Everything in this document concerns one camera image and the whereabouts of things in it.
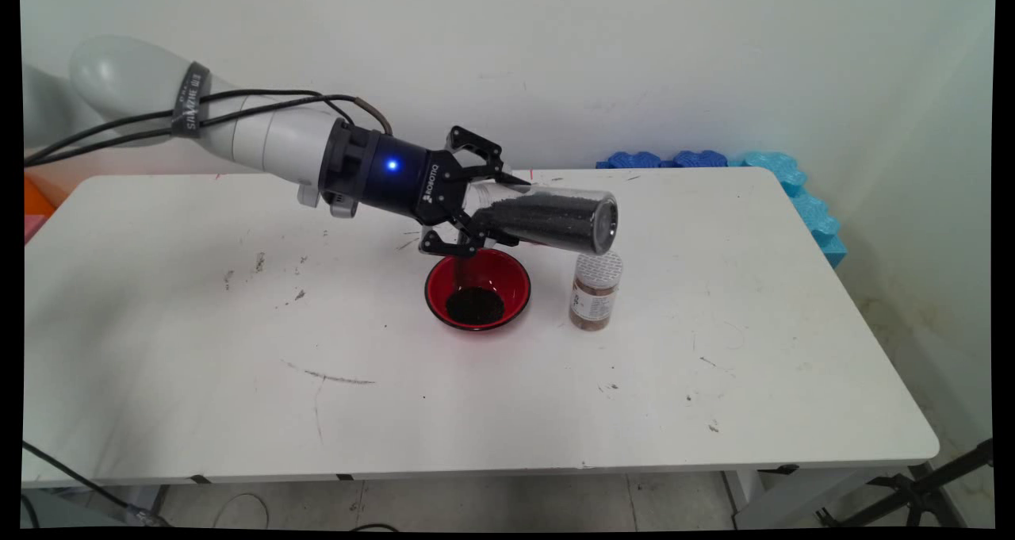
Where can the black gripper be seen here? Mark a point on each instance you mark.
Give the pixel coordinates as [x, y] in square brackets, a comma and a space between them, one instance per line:
[388, 167]

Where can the clear jar of black grains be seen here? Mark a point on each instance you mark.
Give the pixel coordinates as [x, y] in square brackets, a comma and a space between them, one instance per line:
[555, 219]

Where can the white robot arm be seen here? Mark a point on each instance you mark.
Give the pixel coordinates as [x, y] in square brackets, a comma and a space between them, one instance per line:
[270, 139]

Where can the red bowl with black rim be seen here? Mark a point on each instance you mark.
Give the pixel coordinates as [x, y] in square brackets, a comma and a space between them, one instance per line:
[444, 278]

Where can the black grains pile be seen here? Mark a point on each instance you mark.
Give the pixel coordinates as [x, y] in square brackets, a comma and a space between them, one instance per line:
[476, 306]

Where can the white-lidded brown spice jar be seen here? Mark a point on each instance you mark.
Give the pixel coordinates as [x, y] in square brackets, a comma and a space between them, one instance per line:
[593, 298]

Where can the dark blue foam mat piece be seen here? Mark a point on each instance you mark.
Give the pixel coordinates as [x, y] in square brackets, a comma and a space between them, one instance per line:
[632, 160]
[699, 158]

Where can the cyan foam mat piece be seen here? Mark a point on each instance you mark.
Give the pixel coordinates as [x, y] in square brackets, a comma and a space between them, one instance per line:
[805, 203]

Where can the white table leg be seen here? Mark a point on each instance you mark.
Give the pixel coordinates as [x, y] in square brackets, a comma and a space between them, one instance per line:
[749, 496]

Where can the orange box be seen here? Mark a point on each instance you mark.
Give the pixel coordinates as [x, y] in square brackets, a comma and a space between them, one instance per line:
[36, 197]

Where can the black tripod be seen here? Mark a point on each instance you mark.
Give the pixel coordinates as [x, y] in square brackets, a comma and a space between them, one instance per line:
[920, 492]

